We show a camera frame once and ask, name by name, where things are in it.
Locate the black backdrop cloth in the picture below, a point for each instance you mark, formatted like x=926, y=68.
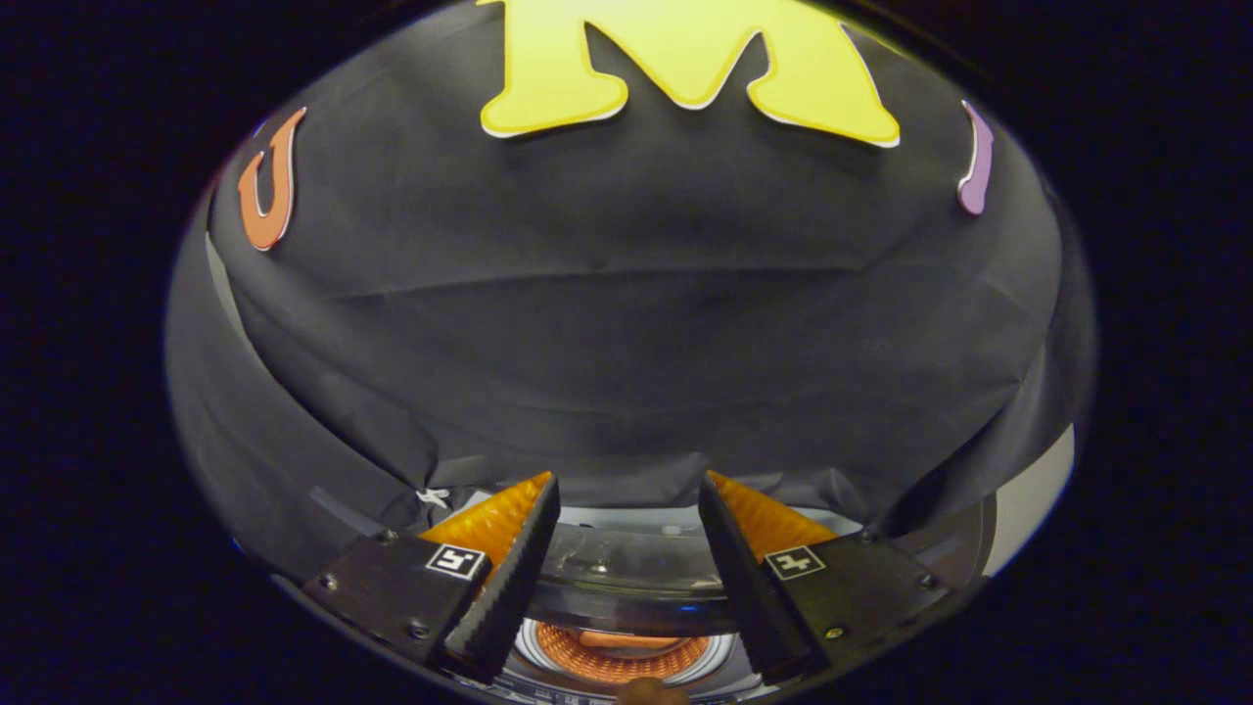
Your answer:
x=626, y=294

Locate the orange polo shirt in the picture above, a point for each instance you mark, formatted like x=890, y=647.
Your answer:
x=626, y=640

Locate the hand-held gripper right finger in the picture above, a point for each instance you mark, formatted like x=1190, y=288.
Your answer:
x=749, y=583

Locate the dark washing machine lid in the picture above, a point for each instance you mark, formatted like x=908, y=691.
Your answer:
x=626, y=568

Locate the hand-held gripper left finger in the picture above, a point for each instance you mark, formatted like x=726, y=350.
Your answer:
x=509, y=583

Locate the grey washing machine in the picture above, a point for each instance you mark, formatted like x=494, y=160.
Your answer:
x=724, y=656

